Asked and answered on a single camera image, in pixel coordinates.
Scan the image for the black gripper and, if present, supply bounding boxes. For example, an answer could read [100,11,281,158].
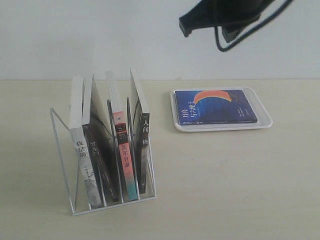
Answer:
[179,0,273,43]

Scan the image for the black cable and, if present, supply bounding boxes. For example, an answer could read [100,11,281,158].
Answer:
[213,0,296,53]

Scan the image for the red teal book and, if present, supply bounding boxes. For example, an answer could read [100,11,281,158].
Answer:
[105,70,138,201]

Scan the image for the clear acrylic book rack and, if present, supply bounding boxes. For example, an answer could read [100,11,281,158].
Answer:
[49,71,158,216]

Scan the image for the grey white book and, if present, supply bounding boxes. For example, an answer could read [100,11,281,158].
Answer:
[68,76,102,209]

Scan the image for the dark brown book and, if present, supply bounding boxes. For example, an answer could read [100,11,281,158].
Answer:
[82,77,120,203]

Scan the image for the black book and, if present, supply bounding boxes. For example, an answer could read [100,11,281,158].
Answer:
[130,68,150,194]

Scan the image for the blue book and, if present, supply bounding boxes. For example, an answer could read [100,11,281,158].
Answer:
[174,89,258,125]

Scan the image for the white plastic tray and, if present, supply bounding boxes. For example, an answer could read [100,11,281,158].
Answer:
[170,86,273,133]

